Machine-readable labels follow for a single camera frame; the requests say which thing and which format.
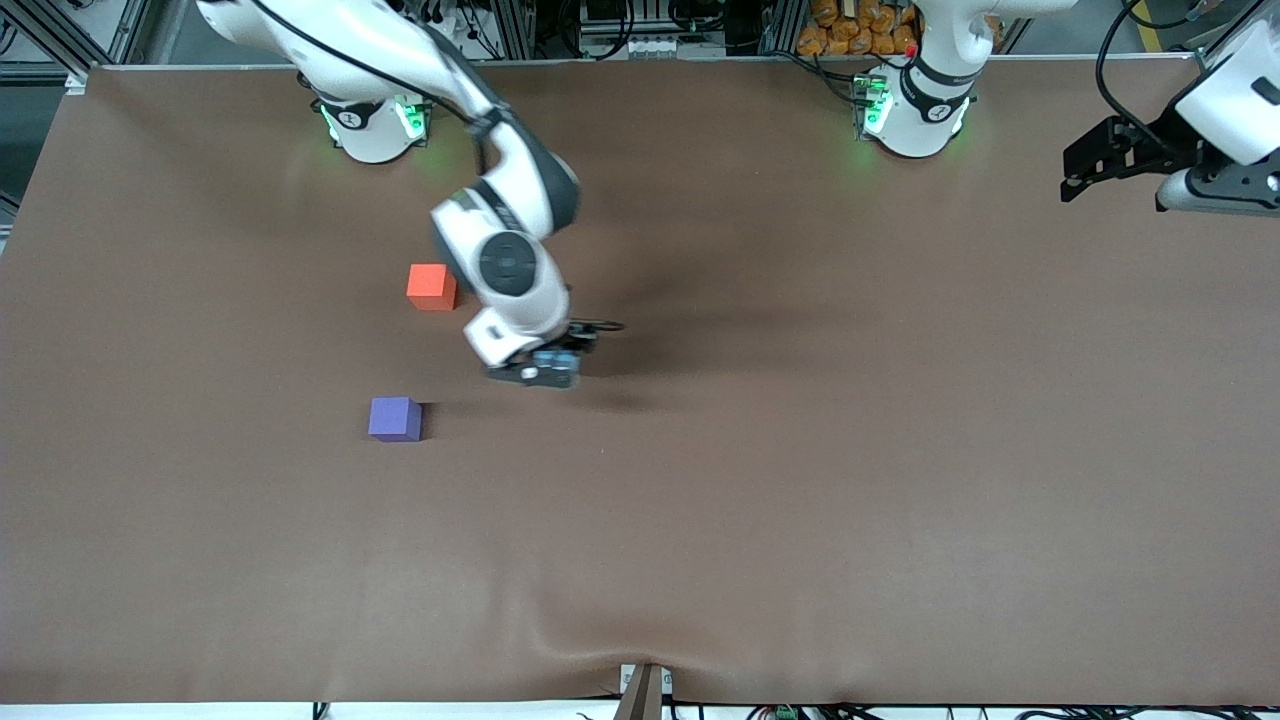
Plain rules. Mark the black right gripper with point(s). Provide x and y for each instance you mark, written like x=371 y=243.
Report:
x=573 y=341

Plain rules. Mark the aluminium camera mount post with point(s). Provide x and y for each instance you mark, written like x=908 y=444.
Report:
x=643 y=695

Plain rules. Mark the aluminium frame profile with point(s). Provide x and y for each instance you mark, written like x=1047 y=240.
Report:
x=1225 y=25
x=60 y=30

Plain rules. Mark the brown table cover mat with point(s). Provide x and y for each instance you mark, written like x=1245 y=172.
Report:
x=700 y=550

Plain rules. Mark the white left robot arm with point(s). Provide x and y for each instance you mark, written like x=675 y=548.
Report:
x=920 y=120

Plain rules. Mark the white power strip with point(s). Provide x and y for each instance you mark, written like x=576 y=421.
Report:
x=635 y=47

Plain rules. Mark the pile of orange bags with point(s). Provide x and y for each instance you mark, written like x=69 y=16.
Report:
x=850 y=30

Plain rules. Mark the light blue foam cube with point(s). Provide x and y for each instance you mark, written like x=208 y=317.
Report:
x=556 y=360

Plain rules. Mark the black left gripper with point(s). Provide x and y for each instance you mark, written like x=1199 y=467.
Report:
x=1163 y=142

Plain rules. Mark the orange foam cube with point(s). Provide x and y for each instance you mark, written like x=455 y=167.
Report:
x=428 y=287

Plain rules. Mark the green terminal connector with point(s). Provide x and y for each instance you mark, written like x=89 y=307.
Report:
x=785 y=713

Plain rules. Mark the purple foam cube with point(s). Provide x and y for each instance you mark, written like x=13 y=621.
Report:
x=394 y=420

